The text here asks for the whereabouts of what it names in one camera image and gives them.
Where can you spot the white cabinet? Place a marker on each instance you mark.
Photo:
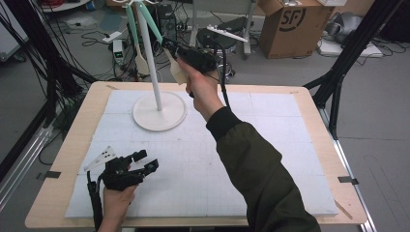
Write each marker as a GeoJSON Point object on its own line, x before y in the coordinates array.
{"type": "Point", "coordinates": [9, 42]}

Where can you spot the white rack stand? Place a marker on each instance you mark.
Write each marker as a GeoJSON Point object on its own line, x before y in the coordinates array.
{"type": "Point", "coordinates": [159, 112]}

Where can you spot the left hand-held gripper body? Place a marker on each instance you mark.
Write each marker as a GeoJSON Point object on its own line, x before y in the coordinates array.
{"type": "Point", "coordinates": [122, 175]}

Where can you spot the aluminium rail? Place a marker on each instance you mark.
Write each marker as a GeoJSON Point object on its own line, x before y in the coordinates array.
{"type": "Point", "coordinates": [354, 193]}
{"type": "Point", "coordinates": [22, 161]}

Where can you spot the person's left hand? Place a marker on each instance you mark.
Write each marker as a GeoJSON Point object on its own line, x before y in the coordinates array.
{"type": "Point", "coordinates": [116, 206]}

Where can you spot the white foam mat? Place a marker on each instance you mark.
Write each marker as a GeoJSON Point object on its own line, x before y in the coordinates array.
{"type": "Point", "coordinates": [274, 161]}

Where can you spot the white desk leg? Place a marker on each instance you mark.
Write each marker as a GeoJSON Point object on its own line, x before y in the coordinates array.
{"type": "Point", "coordinates": [194, 19]}
{"type": "Point", "coordinates": [248, 19]}

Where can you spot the white power strip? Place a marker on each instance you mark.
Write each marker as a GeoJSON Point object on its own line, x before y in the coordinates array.
{"type": "Point", "coordinates": [111, 37]}

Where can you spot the black metal frame strut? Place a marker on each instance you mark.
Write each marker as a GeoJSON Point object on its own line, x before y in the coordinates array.
{"type": "Point", "coordinates": [351, 48]}
{"type": "Point", "coordinates": [42, 48]}

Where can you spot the black computer tower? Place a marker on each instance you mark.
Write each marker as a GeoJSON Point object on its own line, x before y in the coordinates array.
{"type": "Point", "coordinates": [167, 17]}

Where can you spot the grey bag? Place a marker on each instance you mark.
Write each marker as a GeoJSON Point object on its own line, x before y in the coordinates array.
{"type": "Point", "coordinates": [348, 22]}

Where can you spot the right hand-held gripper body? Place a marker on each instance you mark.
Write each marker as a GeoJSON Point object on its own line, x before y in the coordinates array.
{"type": "Point", "coordinates": [199, 59]}

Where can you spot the black round stool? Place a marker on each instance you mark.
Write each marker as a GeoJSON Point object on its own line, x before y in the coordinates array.
{"type": "Point", "coordinates": [206, 37]}

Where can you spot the black tape patch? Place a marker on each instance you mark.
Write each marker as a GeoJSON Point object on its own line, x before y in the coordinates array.
{"type": "Point", "coordinates": [348, 180]}
{"type": "Point", "coordinates": [50, 174]}

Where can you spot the person's right hand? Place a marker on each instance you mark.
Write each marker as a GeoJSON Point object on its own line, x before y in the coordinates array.
{"type": "Point", "coordinates": [204, 93]}

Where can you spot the white flat board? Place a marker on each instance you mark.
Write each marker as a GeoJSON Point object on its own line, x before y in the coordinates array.
{"type": "Point", "coordinates": [354, 48]}

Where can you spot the white device with green display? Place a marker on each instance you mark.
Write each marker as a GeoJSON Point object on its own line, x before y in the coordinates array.
{"type": "Point", "coordinates": [118, 51]}

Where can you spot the brown cardboard box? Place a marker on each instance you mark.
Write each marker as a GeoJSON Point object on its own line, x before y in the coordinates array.
{"type": "Point", "coordinates": [290, 38]}

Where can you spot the white round table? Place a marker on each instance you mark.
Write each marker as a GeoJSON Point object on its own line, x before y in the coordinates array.
{"type": "Point", "coordinates": [64, 6]}

